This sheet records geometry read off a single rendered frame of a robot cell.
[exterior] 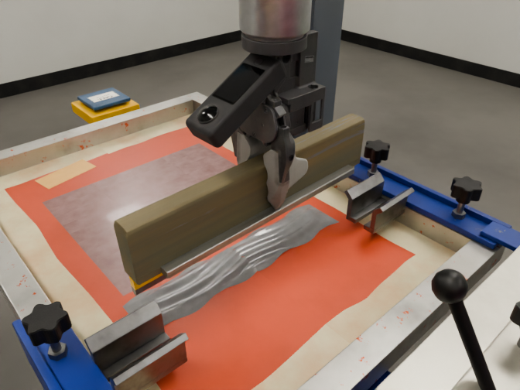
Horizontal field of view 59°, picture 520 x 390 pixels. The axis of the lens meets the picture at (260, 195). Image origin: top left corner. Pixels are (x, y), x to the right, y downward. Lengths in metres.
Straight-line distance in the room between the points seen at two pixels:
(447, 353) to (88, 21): 4.16
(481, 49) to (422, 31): 0.59
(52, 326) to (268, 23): 0.37
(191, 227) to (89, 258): 0.26
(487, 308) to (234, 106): 0.35
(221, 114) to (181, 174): 0.44
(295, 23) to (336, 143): 0.22
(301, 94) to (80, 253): 0.42
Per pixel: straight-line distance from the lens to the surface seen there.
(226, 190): 0.53
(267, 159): 0.55
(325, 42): 1.33
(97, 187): 0.91
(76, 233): 0.80
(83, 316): 0.66
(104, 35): 4.50
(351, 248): 0.73
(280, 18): 0.48
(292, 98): 0.52
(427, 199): 0.79
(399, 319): 0.60
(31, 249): 0.80
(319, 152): 0.62
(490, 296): 0.59
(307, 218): 0.78
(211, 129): 0.47
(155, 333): 0.57
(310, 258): 0.70
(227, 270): 0.68
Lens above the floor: 1.42
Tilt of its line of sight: 34 degrees down
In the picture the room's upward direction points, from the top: straight up
